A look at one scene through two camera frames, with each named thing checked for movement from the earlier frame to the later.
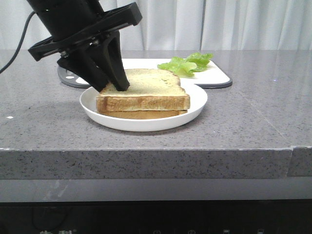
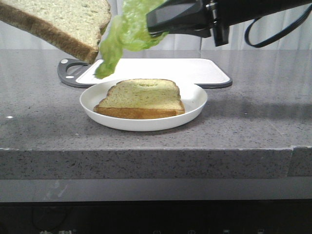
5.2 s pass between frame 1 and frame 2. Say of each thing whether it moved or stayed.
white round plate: stayed
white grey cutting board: stayed
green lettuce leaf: moved
